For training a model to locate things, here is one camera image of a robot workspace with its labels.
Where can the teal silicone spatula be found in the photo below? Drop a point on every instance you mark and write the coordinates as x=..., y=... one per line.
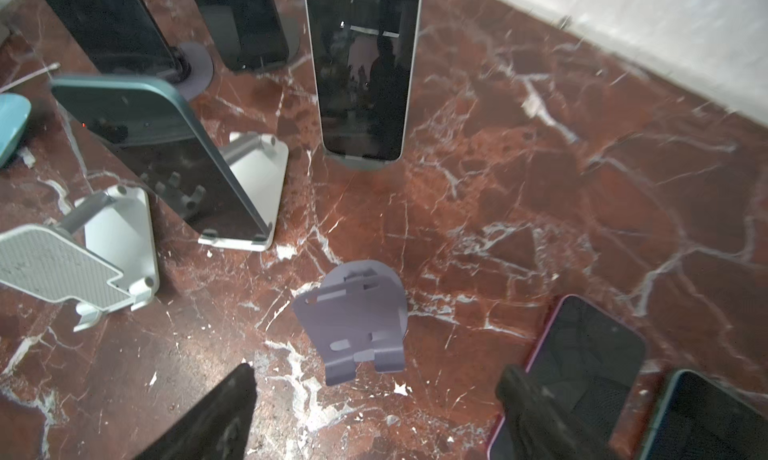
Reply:
x=14, y=115

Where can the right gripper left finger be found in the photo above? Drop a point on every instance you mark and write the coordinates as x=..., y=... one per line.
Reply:
x=217, y=427

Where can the black phone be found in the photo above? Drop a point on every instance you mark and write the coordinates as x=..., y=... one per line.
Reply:
x=695, y=418
x=120, y=37
x=251, y=36
x=363, y=54
x=147, y=124
x=589, y=362

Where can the white phone stand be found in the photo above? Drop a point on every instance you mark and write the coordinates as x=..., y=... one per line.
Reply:
x=101, y=255
x=259, y=163

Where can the purple round phone stand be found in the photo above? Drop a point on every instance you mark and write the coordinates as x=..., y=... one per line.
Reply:
x=358, y=314

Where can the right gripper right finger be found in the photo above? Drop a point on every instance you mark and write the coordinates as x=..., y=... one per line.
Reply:
x=534, y=426

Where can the black phone on white stand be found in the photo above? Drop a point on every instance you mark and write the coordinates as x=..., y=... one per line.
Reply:
x=147, y=124

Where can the grey stand far left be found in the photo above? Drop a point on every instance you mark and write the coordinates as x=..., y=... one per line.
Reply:
x=196, y=70

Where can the white phone stand centre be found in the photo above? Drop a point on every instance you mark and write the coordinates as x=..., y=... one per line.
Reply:
x=259, y=163

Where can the white phone stand front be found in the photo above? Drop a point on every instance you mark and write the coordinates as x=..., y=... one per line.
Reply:
x=101, y=255

